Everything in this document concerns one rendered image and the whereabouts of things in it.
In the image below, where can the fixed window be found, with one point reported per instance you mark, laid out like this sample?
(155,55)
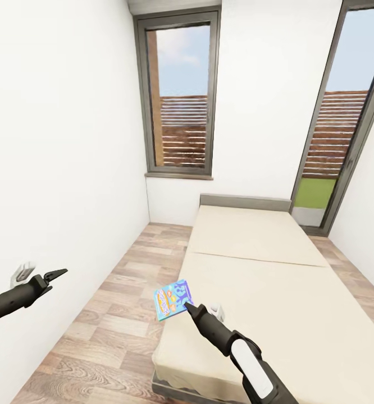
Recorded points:
(177,53)

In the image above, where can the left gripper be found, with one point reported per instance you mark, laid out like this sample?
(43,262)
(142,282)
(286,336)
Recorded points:
(26,294)

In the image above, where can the board game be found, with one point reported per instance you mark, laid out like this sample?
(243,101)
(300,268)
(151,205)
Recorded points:
(170,300)

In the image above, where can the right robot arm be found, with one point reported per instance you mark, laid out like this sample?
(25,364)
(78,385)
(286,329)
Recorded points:
(262,384)

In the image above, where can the bed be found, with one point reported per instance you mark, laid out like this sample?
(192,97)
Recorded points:
(248,254)

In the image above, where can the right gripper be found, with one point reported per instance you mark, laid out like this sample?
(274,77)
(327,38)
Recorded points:
(206,323)

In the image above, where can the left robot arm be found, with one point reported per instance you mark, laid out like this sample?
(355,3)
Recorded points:
(23,292)

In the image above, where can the door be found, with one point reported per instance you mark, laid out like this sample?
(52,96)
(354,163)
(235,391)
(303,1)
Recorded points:
(341,121)

